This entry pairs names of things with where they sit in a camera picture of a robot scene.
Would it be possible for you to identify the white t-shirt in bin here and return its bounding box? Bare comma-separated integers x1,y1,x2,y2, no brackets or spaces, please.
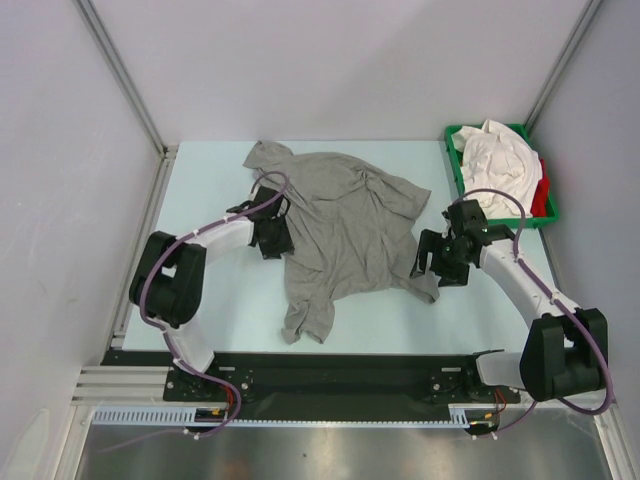
452,119,542,220

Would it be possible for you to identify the white cable duct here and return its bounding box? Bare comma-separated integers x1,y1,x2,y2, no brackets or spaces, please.
91,405,498,431

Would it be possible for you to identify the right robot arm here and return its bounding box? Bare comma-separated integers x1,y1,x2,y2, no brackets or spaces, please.
412,225,614,414

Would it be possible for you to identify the aluminium front rail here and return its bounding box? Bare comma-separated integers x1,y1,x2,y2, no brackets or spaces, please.
72,366,169,406

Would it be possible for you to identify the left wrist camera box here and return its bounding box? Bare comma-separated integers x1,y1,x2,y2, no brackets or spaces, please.
226,187,291,222

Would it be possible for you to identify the right aluminium corner post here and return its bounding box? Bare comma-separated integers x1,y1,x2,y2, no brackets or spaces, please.
524,0,607,134

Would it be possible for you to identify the left aluminium corner post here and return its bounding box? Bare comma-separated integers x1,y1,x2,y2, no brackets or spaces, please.
73,0,167,157

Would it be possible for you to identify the aluminium corner post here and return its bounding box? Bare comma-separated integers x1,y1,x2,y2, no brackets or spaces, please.
524,0,607,134
73,0,167,157

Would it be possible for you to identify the grey t-shirt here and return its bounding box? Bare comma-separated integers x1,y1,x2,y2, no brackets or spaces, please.
244,141,439,344

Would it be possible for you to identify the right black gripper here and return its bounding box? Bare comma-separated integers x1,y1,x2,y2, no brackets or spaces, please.
409,228,471,287

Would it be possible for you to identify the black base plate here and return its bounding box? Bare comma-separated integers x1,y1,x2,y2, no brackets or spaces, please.
102,350,521,419

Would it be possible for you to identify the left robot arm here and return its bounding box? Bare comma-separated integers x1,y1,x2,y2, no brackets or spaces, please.
128,213,294,400

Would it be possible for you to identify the red t-shirt in bin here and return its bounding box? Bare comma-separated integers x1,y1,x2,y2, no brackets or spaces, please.
530,158,551,218

